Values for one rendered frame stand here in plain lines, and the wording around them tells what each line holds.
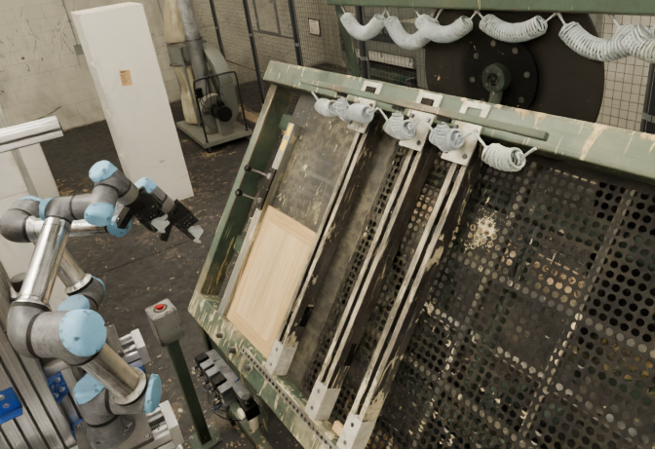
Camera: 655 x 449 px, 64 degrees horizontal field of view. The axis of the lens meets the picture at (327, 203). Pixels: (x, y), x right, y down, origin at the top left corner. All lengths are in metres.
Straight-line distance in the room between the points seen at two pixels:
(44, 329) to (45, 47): 8.64
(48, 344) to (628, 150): 1.48
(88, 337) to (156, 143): 4.47
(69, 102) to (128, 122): 4.44
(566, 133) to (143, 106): 4.75
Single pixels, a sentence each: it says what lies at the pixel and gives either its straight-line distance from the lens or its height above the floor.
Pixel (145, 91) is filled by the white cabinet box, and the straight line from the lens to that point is 5.71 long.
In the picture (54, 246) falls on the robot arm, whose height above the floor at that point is 1.74.
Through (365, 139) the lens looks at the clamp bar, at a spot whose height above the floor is 1.72.
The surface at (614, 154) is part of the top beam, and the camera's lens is 1.44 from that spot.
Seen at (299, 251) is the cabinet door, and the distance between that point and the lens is 2.20.
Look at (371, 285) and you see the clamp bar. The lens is 1.83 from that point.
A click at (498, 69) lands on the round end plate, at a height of 1.89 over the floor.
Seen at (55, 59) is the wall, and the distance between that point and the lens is 10.00.
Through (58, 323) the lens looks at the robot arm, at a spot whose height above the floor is 1.65.
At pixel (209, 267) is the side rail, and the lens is 2.71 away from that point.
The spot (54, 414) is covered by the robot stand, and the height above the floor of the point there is 1.11.
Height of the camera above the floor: 2.42
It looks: 27 degrees down
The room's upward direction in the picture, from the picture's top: 8 degrees counter-clockwise
